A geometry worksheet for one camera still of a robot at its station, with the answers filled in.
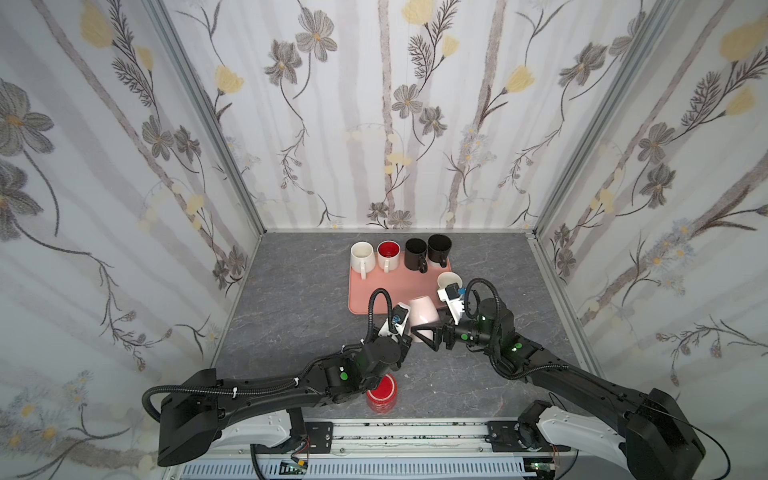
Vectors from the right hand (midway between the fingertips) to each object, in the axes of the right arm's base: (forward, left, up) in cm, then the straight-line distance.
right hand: (416, 318), depth 72 cm
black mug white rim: (+32, -3, -16) cm, 36 cm away
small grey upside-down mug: (+21, -13, -14) cm, 29 cm away
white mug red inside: (+33, +7, -18) cm, 38 cm away
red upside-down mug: (-16, +7, -13) cm, 22 cm away
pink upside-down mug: (+1, -1, +3) cm, 3 cm away
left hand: (+2, +4, -2) cm, 5 cm away
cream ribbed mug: (+31, +16, -18) cm, 39 cm away
